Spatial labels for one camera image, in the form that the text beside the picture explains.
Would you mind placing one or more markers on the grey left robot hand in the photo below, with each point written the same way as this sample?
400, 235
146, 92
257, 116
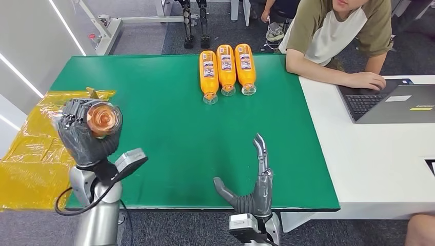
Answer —
80, 139

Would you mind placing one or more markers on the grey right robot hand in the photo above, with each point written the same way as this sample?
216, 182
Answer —
260, 200

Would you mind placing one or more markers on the orange juice bottle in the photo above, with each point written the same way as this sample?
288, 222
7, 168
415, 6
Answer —
226, 66
245, 64
208, 73
103, 119

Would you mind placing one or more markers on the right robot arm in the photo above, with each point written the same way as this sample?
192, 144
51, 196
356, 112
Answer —
274, 227

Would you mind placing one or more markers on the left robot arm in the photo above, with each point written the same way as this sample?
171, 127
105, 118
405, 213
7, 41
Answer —
98, 217

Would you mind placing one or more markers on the yellow plastic sheet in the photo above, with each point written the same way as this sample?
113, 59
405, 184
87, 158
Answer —
30, 152

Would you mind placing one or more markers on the green table mat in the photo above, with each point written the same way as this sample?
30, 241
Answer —
170, 135

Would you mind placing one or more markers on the white desk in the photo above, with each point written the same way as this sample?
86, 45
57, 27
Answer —
374, 169

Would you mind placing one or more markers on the grey laptop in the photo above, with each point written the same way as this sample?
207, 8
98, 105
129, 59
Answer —
390, 110

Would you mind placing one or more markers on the person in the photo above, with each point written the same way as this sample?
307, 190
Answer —
326, 34
421, 232
275, 32

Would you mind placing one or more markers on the black flat device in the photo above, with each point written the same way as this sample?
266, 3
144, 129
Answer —
431, 167

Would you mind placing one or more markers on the white table legs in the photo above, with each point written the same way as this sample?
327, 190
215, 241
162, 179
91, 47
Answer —
235, 10

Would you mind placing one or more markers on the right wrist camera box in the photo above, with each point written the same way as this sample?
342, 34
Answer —
243, 227

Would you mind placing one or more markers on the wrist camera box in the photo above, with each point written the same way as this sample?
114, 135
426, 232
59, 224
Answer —
243, 227
131, 161

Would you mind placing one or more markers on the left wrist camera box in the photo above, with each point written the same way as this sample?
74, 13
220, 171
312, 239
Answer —
131, 161

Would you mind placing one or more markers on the white metal support frame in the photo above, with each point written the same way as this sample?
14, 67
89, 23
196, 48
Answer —
112, 30

